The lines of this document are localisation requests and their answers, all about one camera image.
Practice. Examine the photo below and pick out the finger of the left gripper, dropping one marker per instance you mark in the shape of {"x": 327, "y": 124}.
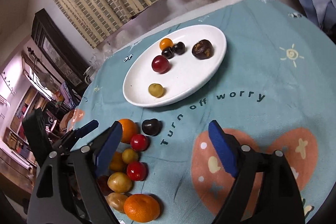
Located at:
{"x": 86, "y": 129}

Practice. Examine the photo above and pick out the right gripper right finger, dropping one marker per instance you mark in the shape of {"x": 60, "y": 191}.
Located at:
{"x": 279, "y": 199}

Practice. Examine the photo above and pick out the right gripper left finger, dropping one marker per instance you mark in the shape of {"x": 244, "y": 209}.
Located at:
{"x": 66, "y": 189}

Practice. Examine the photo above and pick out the dark cherry back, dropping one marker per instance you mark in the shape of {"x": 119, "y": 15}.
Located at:
{"x": 151, "y": 127}

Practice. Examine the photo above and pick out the dark cherry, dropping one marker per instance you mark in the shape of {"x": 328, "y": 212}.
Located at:
{"x": 167, "y": 53}
{"x": 151, "y": 127}

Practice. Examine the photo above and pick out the large front orange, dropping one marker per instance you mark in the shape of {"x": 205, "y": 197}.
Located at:
{"x": 141, "y": 208}

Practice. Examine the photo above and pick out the small green-yellow fruit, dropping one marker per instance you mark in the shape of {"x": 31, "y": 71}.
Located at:
{"x": 156, "y": 90}

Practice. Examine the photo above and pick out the large red plum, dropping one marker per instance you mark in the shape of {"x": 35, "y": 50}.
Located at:
{"x": 160, "y": 64}

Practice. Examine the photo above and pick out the small dark cherry plate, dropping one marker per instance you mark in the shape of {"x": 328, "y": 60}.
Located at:
{"x": 179, "y": 48}

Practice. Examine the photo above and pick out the dark brown wrinkled fruit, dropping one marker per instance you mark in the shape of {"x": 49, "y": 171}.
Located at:
{"x": 203, "y": 49}

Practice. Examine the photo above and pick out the dark cherry front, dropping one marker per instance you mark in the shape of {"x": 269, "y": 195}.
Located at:
{"x": 167, "y": 53}

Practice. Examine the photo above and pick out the small orange kumquat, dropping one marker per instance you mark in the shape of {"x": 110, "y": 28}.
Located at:
{"x": 165, "y": 42}

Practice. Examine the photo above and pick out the wooden bookshelf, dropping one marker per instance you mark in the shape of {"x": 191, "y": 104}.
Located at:
{"x": 15, "y": 137}

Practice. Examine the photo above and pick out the dark red plum left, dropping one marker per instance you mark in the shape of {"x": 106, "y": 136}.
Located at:
{"x": 102, "y": 182}

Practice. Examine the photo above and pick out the small orange left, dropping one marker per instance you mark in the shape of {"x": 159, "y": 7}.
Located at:
{"x": 116, "y": 164}

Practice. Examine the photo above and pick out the brown longan lower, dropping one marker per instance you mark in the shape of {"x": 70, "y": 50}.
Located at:
{"x": 116, "y": 201}

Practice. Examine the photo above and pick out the small yellow fruit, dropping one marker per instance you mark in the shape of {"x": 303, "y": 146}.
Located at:
{"x": 129, "y": 156}

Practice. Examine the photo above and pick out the yellow longan upper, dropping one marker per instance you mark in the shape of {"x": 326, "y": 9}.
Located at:
{"x": 119, "y": 182}

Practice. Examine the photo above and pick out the red cherry tomato back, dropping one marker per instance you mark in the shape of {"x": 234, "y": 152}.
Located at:
{"x": 139, "y": 142}

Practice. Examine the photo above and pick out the red cherry tomato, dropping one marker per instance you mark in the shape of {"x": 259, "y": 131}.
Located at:
{"x": 139, "y": 142}
{"x": 136, "y": 171}

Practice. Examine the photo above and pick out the red cherry tomato front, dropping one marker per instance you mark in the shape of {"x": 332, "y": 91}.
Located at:
{"x": 136, "y": 171}

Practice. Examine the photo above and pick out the dark framed picture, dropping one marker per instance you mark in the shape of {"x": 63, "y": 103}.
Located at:
{"x": 68, "y": 63}

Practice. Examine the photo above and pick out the teal printed tablecloth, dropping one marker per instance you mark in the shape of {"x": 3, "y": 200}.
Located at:
{"x": 275, "y": 89}

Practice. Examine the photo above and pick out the white oval plate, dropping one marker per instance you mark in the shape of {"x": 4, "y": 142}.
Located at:
{"x": 186, "y": 75}

